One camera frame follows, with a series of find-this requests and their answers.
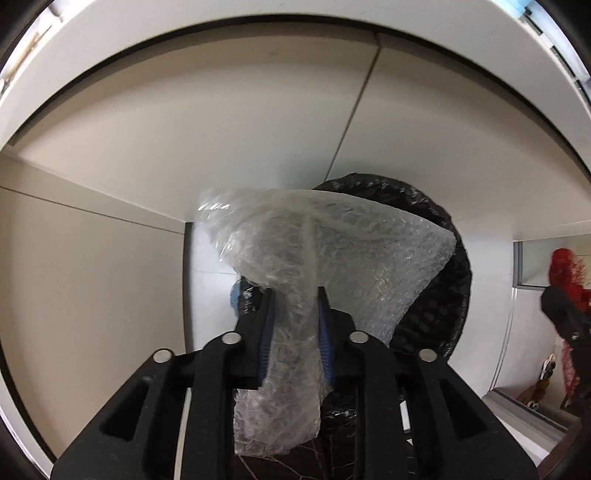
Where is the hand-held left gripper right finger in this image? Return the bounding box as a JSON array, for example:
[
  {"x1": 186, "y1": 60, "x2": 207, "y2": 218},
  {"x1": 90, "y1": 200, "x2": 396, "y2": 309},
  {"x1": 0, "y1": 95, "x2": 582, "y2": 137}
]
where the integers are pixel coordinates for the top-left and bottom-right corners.
[{"x1": 318, "y1": 286, "x2": 539, "y2": 480}]

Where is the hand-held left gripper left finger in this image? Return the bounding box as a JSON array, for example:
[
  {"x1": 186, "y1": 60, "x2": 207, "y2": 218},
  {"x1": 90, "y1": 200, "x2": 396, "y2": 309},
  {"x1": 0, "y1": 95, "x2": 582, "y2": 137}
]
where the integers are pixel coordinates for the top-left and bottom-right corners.
[{"x1": 51, "y1": 288, "x2": 277, "y2": 480}]

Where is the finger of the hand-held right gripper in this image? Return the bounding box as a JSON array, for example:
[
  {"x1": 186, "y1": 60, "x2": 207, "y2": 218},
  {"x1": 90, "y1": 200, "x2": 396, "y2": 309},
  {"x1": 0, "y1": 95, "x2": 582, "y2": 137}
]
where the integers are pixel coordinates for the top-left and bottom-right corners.
[{"x1": 540, "y1": 286, "x2": 591, "y2": 357}]

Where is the red mesh net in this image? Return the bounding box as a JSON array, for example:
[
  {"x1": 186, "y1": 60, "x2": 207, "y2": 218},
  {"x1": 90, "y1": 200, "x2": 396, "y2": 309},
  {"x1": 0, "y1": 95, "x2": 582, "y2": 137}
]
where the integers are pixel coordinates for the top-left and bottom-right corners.
[{"x1": 547, "y1": 248, "x2": 591, "y2": 403}]

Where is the clear bubble wrap sheet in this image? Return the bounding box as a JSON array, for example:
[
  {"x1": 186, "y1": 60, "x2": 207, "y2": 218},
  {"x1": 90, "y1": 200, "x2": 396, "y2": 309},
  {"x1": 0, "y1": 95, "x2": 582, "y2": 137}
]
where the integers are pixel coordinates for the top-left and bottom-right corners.
[{"x1": 196, "y1": 186, "x2": 456, "y2": 459}]

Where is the waste bin with black bag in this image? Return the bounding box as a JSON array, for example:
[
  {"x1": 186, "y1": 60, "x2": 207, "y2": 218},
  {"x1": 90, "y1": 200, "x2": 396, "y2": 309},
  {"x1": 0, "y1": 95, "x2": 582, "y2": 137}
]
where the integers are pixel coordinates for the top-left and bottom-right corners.
[{"x1": 233, "y1": 172, "x2": 473, "y2": 480}]

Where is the white base cabinet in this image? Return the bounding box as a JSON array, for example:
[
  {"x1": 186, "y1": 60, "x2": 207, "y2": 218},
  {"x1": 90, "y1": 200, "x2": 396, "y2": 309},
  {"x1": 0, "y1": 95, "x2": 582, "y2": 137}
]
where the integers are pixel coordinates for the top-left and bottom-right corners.
[{"x1": 0, "y1": 28, "x2": 591, "y2": 462}]

